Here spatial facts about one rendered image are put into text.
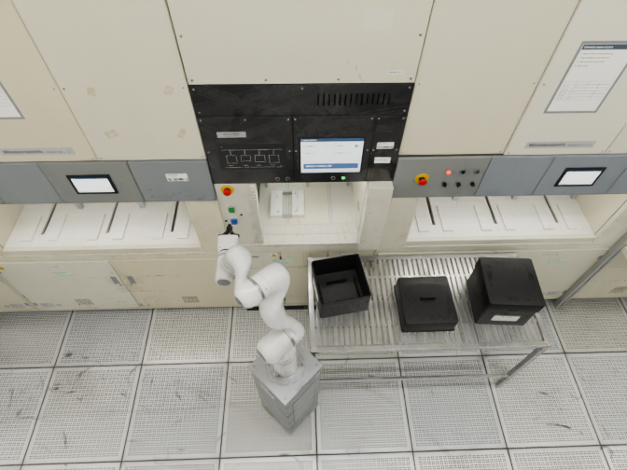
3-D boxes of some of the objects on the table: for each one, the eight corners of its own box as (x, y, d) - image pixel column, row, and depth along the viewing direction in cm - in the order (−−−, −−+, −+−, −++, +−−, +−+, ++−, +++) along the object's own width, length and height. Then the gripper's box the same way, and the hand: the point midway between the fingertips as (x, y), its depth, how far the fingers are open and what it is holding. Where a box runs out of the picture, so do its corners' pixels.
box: (474, 324, 234) (490, 303, 214) (465, 279, 251) (479, 256, 230) (525, 326, 234) (547, 306, 213) (513, 281, 251) (531, 258, 230)
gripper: (241, 250, 204) (243, 220, 214) (210, 251, 203) (214, 221, 214) (243, 258, 210) (245, 229, 220) (213, 259, 209) (216, 229, 220)
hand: (229, 228), depth 216 cm, fingers closed
